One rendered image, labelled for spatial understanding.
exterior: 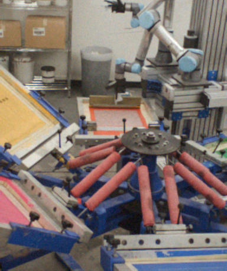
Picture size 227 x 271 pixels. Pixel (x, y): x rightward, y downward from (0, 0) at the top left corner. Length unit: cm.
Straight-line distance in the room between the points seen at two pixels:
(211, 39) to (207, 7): 25
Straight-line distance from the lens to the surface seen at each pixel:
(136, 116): 352
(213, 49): 368
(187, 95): 348
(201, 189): 226
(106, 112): 356
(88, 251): 364
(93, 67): 634
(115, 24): 676
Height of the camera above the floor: 230
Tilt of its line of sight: 23 degrees down
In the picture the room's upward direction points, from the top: 4 degrees clockwise
